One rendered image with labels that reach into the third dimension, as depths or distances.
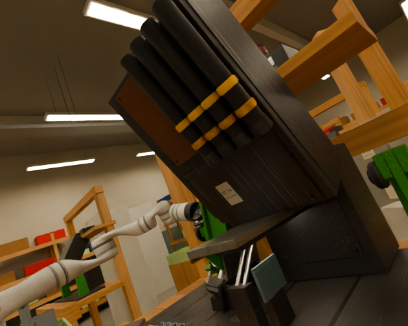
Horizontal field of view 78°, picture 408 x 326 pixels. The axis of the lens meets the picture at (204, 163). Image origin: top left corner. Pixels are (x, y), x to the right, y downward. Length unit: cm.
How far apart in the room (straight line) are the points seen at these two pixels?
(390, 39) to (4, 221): 1237
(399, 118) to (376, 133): 7
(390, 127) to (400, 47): 990
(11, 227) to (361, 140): 769
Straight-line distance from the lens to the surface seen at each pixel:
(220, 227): 79
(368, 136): 102
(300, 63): 88
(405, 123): 100
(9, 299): 111
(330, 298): 75
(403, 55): 1081
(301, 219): 82
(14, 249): 735
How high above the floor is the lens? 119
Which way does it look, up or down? 11 degrees up
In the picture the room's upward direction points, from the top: 22 degrees counter-clockwise
